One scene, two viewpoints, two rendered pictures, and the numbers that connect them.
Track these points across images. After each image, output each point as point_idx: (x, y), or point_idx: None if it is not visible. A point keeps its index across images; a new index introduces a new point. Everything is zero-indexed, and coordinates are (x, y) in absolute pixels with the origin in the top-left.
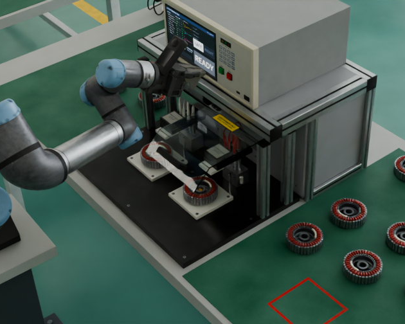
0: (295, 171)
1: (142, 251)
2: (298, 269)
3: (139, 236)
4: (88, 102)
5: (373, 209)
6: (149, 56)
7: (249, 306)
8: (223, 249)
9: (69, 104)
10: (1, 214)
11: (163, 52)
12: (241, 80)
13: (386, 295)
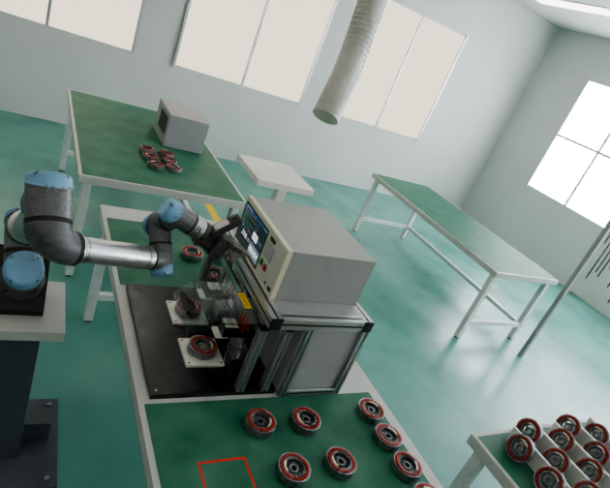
0: (280, 367)
1: (129, 371)
2: (240, 446)
3: (134, 357)
4: (145, 228)
5: (326, 428)
6: None
7: (180, 457)
8: (191, 400)
9: None
10: (27, 279)
11: (222, 221)
12: (271, 273)
13: None
